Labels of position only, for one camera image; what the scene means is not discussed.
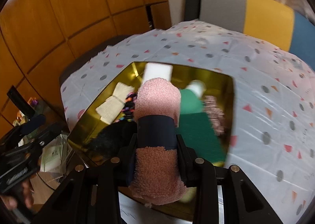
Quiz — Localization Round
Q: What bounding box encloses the pink towel blue band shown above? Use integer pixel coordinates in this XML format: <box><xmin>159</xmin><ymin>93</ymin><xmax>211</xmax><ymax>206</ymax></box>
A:
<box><xmin>129</xmin><ymin>78</ymin><xmax>187</xmax><ymax>205</ymax></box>

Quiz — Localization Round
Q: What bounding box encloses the person left hand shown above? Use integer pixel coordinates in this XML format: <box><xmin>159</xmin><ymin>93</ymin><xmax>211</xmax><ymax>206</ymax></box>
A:
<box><xmin>1</xmin><ymin>179</ymin><xmax>34</xmax><ymax>211</ymax></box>

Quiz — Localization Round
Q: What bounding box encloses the glass side table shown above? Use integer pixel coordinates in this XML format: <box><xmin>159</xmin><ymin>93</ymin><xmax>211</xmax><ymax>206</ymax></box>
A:
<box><xmin>14</xmin><ymin>100</ymin><xmax>74</xmax><ymax>191</ymax></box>

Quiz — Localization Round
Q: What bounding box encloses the black fuzzy fabric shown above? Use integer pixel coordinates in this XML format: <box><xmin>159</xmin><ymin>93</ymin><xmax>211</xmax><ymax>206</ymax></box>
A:
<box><xmin>84</xmin><ymin>120</ymin><xmax>137</xmax><ymax>160</ymax></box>

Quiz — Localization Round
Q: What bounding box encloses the green yellow scouring sponge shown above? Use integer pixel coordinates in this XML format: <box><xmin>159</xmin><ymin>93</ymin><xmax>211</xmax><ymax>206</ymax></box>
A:
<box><xmin>177</xmin><ymin>112</ymin><xmax>226</xmax><ymax>167</ymax></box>

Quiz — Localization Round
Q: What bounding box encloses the pink striped scrunchie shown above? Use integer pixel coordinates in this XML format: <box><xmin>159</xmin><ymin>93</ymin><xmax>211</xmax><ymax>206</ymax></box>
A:
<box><xmin>203</xmin><ymin>95</ymin><xmax>225</xmax><ymax>136</ymax></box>

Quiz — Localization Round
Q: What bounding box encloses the green round puff sponge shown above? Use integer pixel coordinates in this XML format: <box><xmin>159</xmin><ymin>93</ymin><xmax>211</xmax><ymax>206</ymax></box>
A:
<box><xmin>180</xmin><ymin>89</ymin><xmax>203</xmax><ymax>115</ymax></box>

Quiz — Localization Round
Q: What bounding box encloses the beige folded cloth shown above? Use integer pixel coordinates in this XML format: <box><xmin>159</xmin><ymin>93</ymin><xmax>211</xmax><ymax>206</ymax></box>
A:
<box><xmin>95</xmin><ymin>82</ymin><xmax>134</xmax><ymax>125</ymax></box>

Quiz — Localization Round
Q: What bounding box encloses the gold metal tray box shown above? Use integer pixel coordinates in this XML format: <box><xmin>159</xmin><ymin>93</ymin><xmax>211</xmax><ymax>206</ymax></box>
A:
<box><xmin>67</xmin><ymin>61</ymin><xmax>235</xmax><ymax>222</ymax></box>

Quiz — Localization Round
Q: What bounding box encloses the white small bottle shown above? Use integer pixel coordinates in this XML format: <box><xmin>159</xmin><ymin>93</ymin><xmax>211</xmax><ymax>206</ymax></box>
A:
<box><xmin>186</xmin><ymin>80</ymin><xmax>207</xmax><ymax>99</ymax></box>

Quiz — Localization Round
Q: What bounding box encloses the patterned white tablecloth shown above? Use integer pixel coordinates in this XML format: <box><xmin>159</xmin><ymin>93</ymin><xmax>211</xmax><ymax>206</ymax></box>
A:
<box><xmin>60</xmin><ymin>21</ymin><xmax>314</xmax><ymax>223</ymax></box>

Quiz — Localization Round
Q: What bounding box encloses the white foam sponge block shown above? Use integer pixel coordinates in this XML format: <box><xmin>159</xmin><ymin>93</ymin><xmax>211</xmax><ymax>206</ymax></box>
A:
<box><xmin>142</xmin><ymin>62</ymin><xmax>173</xmax><ymax>85</ymax></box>

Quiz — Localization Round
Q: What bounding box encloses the wooden panel cabinet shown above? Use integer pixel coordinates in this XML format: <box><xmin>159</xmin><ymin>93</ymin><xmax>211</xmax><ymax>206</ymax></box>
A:
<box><xmin>1</xmin><ymin>0</ymin><xmax>171</xmax><ymax>134</ymax></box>

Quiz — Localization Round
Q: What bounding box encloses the colourful beaded hair tie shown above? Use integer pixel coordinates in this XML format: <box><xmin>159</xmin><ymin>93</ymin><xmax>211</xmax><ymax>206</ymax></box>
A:
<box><xmin>115</xmin><ymin>92</ymin><xmax>138</xmax><ymax>123</ymax></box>

